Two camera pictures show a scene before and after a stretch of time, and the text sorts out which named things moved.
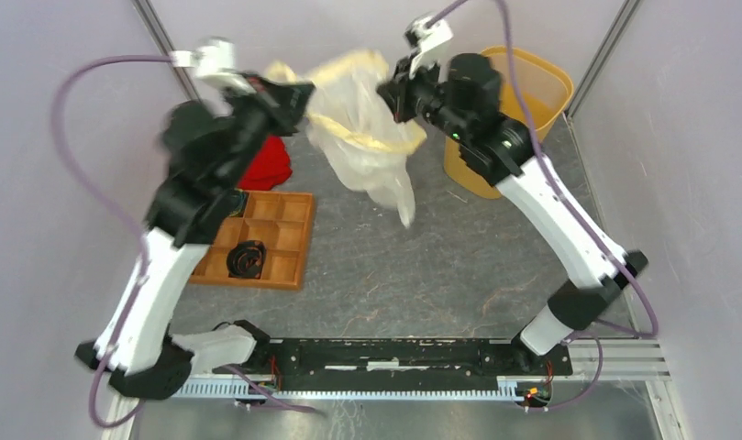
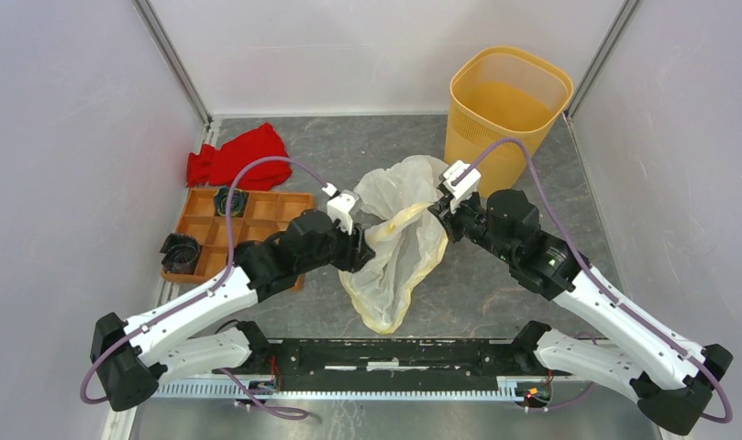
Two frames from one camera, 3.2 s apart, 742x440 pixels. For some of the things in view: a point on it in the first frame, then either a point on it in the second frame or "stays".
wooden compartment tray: x=282 y=222 stays
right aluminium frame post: x=627 y=13 stays
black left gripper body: x=258 y=114 -> x=344 y=250
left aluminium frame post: x=153 y=22 stays
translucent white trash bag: x=352 y=142 -> x=408 y=247
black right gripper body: x=421 y=97 -> x=470 y=220
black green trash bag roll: x=238 y=201 stays
